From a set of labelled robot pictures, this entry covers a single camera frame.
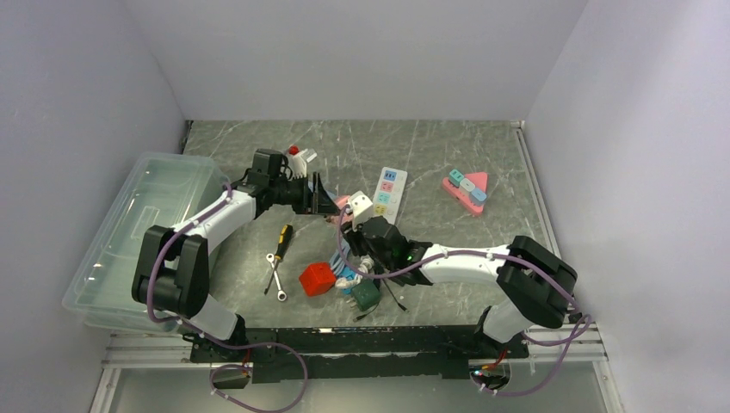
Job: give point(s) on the silver ratchet wrench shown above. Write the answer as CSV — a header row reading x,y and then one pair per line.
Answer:
x,y
274,278

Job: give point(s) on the teal green charger plug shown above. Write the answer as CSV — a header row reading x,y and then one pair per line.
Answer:
x,y
455,177

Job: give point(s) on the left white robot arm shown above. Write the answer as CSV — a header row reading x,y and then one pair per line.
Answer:
x,y
172,275

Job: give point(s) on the black aluminium base frame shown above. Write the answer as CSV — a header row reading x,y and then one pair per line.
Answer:
x,y
281,354

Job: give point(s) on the black yellow screwdriver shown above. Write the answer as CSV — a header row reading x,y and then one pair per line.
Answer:
x,y
284,241

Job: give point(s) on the teal blue plug adapter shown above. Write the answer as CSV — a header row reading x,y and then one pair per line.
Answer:
x,y
347,282

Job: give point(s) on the dark green cube socket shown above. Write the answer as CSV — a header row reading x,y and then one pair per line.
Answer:
x,y
366,295

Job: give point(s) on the pink triangular power strip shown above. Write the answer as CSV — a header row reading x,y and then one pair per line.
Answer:
x,y
480,180

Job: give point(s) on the clear plastic storage bin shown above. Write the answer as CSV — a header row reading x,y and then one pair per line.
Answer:
x,y
161,189

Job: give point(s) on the pink socket adapter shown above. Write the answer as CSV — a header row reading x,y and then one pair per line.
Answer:
x,y
343,203

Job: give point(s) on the white grey charger plug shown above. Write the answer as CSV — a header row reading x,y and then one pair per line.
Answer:
x,y
467,186

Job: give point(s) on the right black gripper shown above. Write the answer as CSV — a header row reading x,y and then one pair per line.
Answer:
x,y
352,237

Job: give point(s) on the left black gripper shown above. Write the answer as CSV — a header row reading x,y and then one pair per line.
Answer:
x,y
318,203

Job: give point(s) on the light blue charger plug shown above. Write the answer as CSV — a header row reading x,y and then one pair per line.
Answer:
x,y
477,197

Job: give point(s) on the red cube socket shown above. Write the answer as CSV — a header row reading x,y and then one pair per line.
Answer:
x,y
317,279

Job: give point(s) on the white multicolour power strip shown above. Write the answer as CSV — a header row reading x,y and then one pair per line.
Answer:
x,y
389,193

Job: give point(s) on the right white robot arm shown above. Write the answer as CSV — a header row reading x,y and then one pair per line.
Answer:
x,y
537,285

